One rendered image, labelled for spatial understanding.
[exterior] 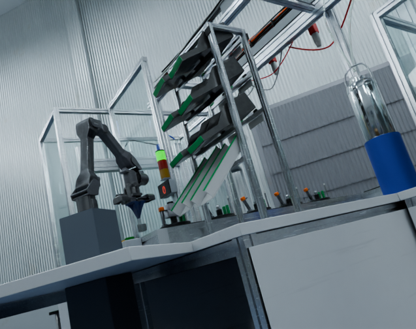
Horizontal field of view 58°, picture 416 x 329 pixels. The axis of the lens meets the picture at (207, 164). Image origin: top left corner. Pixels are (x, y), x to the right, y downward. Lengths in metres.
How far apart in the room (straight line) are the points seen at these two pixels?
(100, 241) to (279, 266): 0.61
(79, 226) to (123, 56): 6.06
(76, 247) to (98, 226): 0.10
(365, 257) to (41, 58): 7.76
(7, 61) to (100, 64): 2.31
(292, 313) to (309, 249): 0.18
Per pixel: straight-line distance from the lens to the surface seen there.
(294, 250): 1.02
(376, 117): 1.83
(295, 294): 0.99
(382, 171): 1.79
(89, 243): 1.31
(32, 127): 8.02
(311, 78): 5.94
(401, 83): 1.59
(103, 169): 2.81
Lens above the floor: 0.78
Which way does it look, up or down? 15 degrees up
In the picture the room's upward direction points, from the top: 15 degrees counter-clockwise
